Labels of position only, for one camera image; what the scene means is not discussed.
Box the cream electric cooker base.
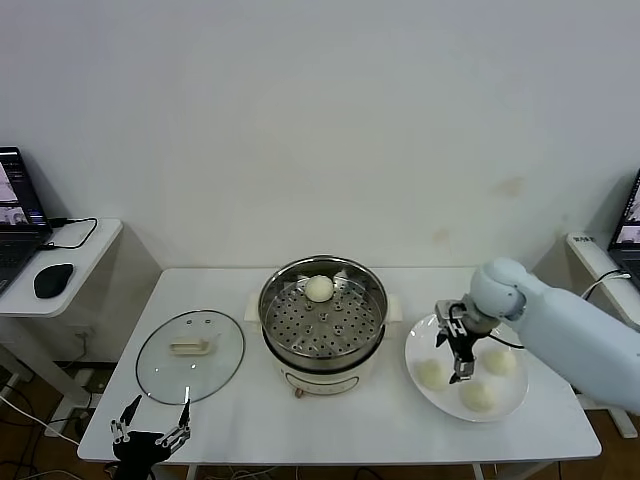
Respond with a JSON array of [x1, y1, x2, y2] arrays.
[[243, 293, 404, 400]]

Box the white steamed baozi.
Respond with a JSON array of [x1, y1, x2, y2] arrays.
[[416, 359, 451, 392], [304, 275, 334, 304], [482, 348, 518, 377], [459, 379, 499, 414]]

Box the perforated steel steamer basket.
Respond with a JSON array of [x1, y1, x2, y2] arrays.
[[258, 255, 389, 362]]

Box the black computer mouse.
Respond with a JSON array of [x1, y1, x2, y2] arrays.
[[33, 263, 75, 300]]

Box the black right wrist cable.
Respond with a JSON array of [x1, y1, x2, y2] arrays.
[[482, 332, 526, 351]]

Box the round glass pot lid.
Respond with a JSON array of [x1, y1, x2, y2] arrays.
[[135, 309, 246, 405]]

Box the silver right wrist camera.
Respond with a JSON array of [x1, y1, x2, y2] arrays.
[[433, 299, 469, 331]]

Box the round white plate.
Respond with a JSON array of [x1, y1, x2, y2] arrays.
[[404, 311, 530, 424]]

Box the white and black charger cable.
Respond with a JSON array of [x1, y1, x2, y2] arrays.
[[579, 269, 632, 301]]

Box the open black laptop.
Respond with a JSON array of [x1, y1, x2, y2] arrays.
[[605, 168, 640, 294], [0, 146, 54, 296]]

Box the white floor cable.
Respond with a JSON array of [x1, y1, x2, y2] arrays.
[[0, 392, 84, 446]]

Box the white side desk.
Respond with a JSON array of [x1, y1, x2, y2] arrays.
[[0, 218, 124, 439], [564, 232, 640, 441]]

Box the black laptop cable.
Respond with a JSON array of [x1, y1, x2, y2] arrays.
[[42, 216, 99, 250]]

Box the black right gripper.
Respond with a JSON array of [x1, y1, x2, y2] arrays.
[[433, 324, 484, 386]]

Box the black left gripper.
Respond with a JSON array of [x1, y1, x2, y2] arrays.
[[109, 384, 194, 480]]

